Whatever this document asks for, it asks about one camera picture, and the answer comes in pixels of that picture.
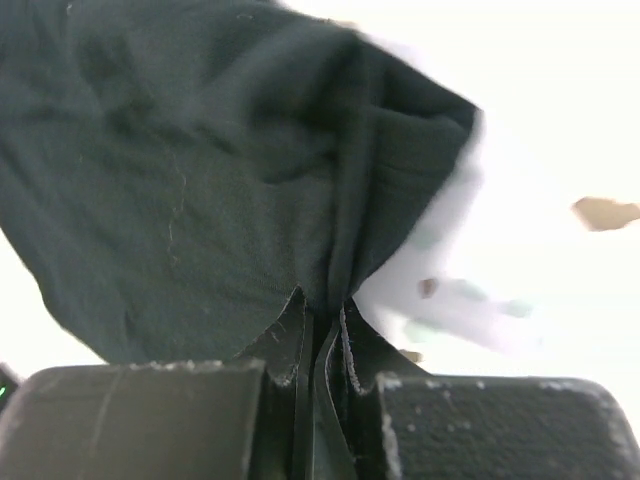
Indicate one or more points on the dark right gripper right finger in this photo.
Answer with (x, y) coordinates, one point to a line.
(383, 417)

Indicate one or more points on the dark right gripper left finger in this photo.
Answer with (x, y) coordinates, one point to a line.
(248, 418)

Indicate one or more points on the black t shirt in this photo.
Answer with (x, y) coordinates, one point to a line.
(172, 170)

